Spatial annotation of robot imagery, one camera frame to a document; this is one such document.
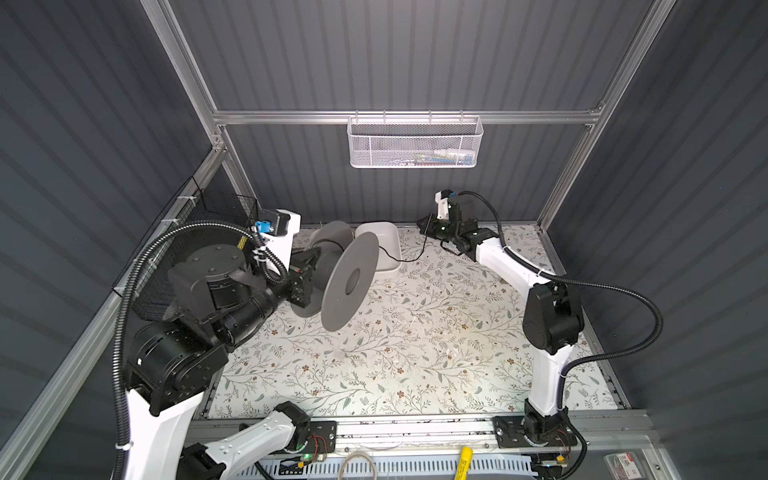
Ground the black wire wall basket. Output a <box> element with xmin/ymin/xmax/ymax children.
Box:
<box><xmin>132</xmin><ymin>177</ymin><xmax>260</xmax><ymax>321</ymax></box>

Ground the white plastic bin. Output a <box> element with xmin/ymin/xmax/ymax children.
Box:
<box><xmin>355</xmin><ymin>222</ymin><xmax>402</xmax><ymax>280</ymax></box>

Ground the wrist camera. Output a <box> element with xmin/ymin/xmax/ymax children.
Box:
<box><xmin>435</xmin><ymin>189</ymin><xmax>455</xmax><ymax>221</ymax></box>
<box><xmin>253</xmin><ymin>209</ymin><xmax>301</xmax><ymax>268</ymax></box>

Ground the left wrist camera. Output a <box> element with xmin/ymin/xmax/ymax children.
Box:
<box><xmin>253</xmin><ymin>209</ymin><xmax>301</xmax><ymax>268</ymax></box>

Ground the white wire mesh basket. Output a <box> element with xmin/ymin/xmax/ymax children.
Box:
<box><xmin>346</xmin><ymin>115</ymin><xmax>484</xmax><ymax>169</ymax></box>

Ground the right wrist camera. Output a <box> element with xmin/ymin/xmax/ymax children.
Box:
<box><xmin>435</xmin><ymin>189</ymin><xmax>455</xmax><ymax>221</ymax></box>

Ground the black cable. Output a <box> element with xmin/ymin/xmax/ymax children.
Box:
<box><xmin>377</xmin><ymin>230</ymin><xmax>431</xmax><ymax>264</ymax></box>

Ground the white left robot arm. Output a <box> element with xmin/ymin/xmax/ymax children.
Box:
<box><xmin>112</xmin><ymin>220</ymin><xmax>323</xmax><ymax>479</ymax></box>

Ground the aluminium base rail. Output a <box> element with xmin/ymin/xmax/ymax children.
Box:
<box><xmin>320</xmin><ymin>410</ymin><xmax>657</xmax><ymax>454</ymax></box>

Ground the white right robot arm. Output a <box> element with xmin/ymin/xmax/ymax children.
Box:
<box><xmin>418</xmin><ymin>189</ymin><xmax>664</xmax><ymax>446</ymax></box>

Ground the yellow marker front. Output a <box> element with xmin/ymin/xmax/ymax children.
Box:
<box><xmin>454</xmin><ymin>446</ymin><xmax>473</xmax><ymax>480</ymax></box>

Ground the grey perforated cable spool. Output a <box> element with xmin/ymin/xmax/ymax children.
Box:
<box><xmin>291</xmin><ymin>220</ymin><xmax>379</xmax><ymax>332</ymax></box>

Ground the beige cable loop front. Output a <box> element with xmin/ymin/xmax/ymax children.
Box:
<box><xmin>337</xmin><ymin>452</ymin><xmax>379</xmax><ymax>480</ymax></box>

